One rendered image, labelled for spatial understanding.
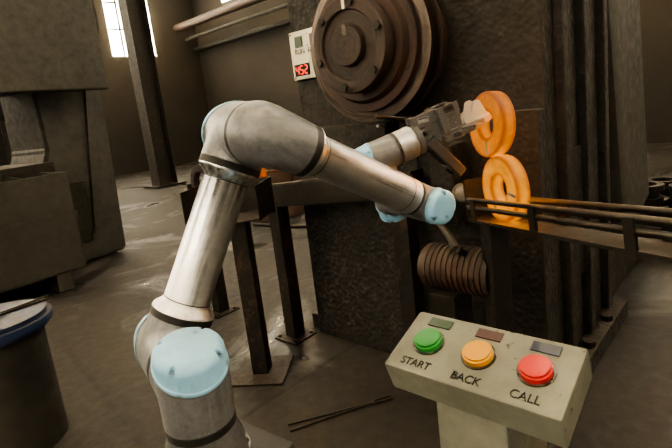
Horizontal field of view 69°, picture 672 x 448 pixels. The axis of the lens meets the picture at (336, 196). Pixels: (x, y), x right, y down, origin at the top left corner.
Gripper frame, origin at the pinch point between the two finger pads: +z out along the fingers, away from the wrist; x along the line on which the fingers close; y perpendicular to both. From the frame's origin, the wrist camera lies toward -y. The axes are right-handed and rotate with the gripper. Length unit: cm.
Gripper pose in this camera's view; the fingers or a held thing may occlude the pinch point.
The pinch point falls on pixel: (490, 116)
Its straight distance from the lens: 122.9
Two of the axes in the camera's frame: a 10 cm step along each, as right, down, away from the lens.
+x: -2.2, -1.3, 9.7
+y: -3.7, -9.0, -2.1
